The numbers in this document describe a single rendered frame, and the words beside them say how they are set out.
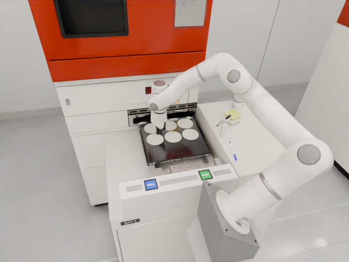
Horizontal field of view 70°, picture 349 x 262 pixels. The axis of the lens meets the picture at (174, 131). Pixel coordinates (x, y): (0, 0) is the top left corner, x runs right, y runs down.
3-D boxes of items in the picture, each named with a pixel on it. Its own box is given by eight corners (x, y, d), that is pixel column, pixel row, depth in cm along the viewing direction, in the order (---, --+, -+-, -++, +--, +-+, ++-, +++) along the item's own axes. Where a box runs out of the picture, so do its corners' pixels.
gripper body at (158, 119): (148, 106, 136) (148, 122, 143) (160, 115, 131) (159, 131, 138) (158, 101, 140) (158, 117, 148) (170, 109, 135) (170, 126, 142)
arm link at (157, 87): (164, 111, 130) (168, 101, 137) (165, 89, 121) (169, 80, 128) (149, 108, 131) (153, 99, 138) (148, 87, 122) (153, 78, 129)
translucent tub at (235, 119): (222, 120, 149) (224, 111, 145) (231, 117, 152) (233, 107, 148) (230, 127, 144) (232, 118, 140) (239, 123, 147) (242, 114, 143)
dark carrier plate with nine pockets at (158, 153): (139, 123, 155) (139, 122, 155) (191, 116, 163) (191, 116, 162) (149, 162, 130) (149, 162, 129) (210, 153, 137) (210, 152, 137)
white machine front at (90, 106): (70, 134, 155) (53, 76, 129) (193, 119, 173) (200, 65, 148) (70, 138, 153) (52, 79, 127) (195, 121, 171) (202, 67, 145)
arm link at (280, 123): (309, 182, 81) (314, 182, 94) (341, 159, 77) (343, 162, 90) (221, 84, 105) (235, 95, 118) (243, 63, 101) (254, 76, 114)
